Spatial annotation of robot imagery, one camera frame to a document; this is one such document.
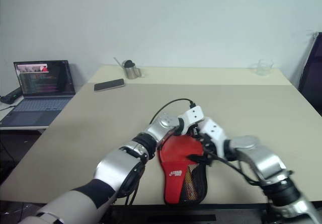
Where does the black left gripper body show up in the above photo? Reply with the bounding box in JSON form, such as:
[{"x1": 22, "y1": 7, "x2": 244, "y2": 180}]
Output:
[{"x1": 185, "y1": 124, "x2": 201, "y2": 138}]

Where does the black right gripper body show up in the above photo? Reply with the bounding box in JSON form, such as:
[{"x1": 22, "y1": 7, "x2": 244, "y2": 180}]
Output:
[{"x1": 200, "y1": 136, "x2": 218, "y2": 166}]

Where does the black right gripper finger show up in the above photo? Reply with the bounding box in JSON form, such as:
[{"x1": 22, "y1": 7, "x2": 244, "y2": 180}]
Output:
[{"x1": 187, "y1": 154, "x2": 211, "y2": 165}]

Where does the red and black paddle case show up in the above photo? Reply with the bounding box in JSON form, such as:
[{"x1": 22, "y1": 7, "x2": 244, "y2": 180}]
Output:
[{"x1": 156, "y1": 134, "x2": 210, "y2": 205}]

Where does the black table crossbar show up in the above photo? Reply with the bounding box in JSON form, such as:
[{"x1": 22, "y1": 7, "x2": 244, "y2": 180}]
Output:
[{"x1": 110, "y1": 203, "x2": 217, "y2": 222}]

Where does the stainless steel cup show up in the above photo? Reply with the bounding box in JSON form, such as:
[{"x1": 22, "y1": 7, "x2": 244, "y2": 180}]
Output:
[{"x1": 122, "y1": 59, "x2": 142, "y2": 80}]

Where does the black table foot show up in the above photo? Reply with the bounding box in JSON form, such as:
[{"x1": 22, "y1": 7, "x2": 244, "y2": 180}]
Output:
[{"x1": 261, "y1": 203, "x2": 278, "y2": 224}]

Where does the clear plastic measuring cup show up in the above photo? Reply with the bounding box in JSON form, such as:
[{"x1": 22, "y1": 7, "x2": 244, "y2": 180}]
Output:
[{"x1": 250, "y1": 59, "x2": 274, "y2": 77}]

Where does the black smartphone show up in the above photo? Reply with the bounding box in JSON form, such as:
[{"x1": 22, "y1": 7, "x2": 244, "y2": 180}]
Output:
[{"x1": 94, "y1": 78, "x2": 126, "y2": 93}]

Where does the dark upright panel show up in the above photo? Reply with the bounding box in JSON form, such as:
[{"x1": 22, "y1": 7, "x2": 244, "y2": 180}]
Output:
[{"x1": 297, "y1": 32, "x2": 322, "y2": 109}]

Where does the open blue laptop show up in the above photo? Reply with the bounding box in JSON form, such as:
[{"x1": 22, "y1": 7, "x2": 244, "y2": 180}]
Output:
[{"x1": 0, "y1": 59, "x2": 76, "y2": 128}]

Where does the black power strip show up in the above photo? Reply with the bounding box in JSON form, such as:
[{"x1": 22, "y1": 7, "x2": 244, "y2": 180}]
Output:
[{"x1": 0, "y1": 87, "x2": 22, "y2": 105}]

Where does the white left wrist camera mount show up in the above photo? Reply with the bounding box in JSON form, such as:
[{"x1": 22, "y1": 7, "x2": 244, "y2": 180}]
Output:
[{"x1": 175, "y1": 105, "x2": 205, "y2": 137}]

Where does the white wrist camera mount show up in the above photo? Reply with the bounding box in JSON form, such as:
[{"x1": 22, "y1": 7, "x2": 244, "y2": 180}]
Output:
[
  {"x1": 199, "y1": 116, "x2": 229, "y2": 160},
  {"x1": 175, "y1": 105, "x2": 205, "y2": 137}
]

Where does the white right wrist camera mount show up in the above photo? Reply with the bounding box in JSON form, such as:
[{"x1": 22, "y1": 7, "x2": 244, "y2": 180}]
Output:
[{"x1": 199, "y1": 116, "x2": 229, "y2": 160}]

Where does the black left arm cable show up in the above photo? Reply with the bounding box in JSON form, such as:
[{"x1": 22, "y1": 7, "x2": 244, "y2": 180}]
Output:
[{"x1": 122, "y1": 98, "x2": 197, "y2": 206}]

